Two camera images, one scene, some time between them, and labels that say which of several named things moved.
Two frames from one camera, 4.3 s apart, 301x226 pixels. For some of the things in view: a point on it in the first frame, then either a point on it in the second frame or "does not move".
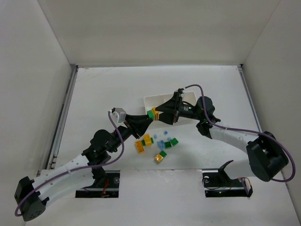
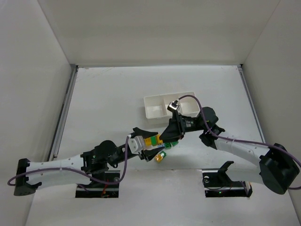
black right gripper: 176,108 → 179,127
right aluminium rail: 241,68 does not move
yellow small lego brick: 158,158 does not move
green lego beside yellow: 162,153 does not move
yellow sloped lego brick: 156,114 → 159,141
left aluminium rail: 52,156 does not move
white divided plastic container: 154,101 does not move
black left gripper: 131,127 → 142,152
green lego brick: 167,145 does not move
